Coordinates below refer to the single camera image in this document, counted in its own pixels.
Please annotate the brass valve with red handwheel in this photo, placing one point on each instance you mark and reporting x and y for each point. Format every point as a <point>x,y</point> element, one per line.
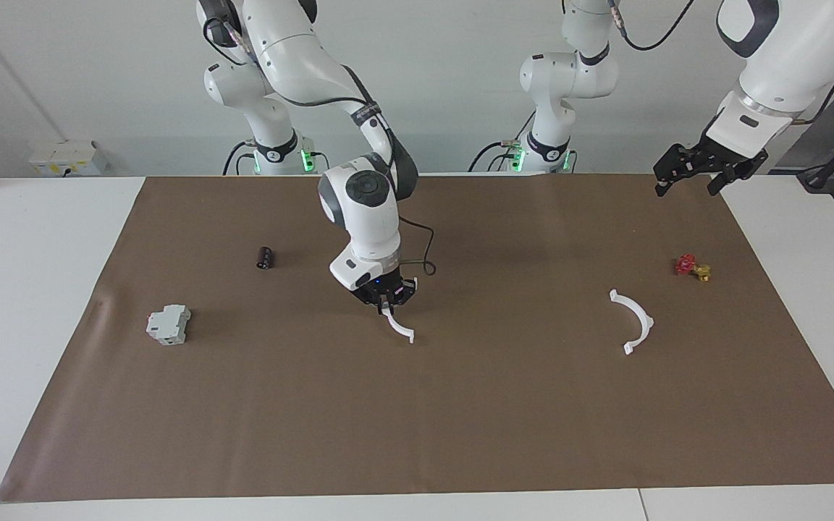
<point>686,265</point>

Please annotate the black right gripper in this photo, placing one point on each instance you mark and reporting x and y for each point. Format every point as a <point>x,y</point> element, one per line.
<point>377,288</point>

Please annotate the black cylindrical capacitor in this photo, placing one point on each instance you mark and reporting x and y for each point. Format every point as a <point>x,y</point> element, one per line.
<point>266,258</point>

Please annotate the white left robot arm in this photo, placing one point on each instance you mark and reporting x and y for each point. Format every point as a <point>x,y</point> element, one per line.
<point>569,79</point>

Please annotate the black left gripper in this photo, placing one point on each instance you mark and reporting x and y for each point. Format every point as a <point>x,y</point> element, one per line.
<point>721,155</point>

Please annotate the white wall socket box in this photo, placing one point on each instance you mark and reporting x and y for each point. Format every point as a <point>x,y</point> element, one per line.
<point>69,159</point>

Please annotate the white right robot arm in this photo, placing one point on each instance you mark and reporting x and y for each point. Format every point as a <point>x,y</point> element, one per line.
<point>363,217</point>

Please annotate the brown paper mat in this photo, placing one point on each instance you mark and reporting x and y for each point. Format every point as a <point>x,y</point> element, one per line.
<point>417,405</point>

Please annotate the white circuit breaker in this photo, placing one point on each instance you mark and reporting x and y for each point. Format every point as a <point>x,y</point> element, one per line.
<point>168,325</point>

